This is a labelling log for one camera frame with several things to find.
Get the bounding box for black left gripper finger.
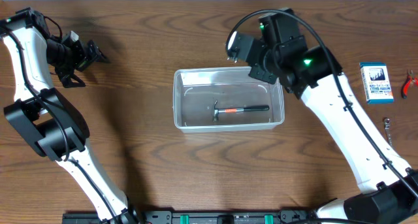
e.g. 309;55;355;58
60;74;86;88
88;40;110;63

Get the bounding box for small claw hammer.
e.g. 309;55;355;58
212;101;270;122

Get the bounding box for clear plastic container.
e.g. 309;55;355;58
173;67;285;133

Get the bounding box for blue white cardboard box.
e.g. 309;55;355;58
359;62;394;104

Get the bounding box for silver combination wrench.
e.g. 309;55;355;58
383;118;393;147

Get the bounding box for red handled pliers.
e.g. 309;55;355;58
401;70;417;99

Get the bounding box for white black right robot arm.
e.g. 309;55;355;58
225;8;417;223

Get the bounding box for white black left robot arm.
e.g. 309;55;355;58
1;7;142;224

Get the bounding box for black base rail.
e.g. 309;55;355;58
61;209;327;224

